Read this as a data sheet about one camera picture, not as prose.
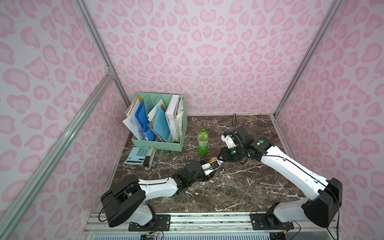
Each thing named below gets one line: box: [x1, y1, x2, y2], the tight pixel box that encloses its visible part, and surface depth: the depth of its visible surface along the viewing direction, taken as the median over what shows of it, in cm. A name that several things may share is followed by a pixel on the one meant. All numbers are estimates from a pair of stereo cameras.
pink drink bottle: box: [209, 157, 221, 170], surface depth 69 cm
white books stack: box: [165, 95, 184, 143], surface depth 93 cm
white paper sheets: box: [122, 97, 145, 141], surface depth 92 cm
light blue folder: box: [153, 106, 171, 141], surface depth 90 cm
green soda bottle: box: [197, 128, 209, 154], surface depth 92 cm
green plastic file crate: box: [131, 92, 188, 152], surface depth 96 cm
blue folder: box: [135, 99, 157, 141], surface depth 95 cm
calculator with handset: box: [124, 147, 156, 171], surface depth 97 cm
